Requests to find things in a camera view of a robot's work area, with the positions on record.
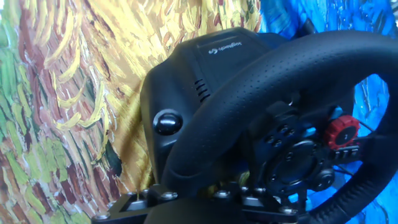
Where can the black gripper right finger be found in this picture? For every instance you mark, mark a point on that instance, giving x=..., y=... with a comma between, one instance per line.
x=267, y=210

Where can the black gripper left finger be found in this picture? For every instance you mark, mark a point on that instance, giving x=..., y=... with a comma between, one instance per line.
x=133, y=207

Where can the black racing steering wheel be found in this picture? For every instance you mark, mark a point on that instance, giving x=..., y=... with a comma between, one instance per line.
x=242, y=93

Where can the black wheel base housing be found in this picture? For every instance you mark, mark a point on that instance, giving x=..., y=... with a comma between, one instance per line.
x=180, y=93

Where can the Van Gogh print cloth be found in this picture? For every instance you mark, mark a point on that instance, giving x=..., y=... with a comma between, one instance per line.
x=77, y=109

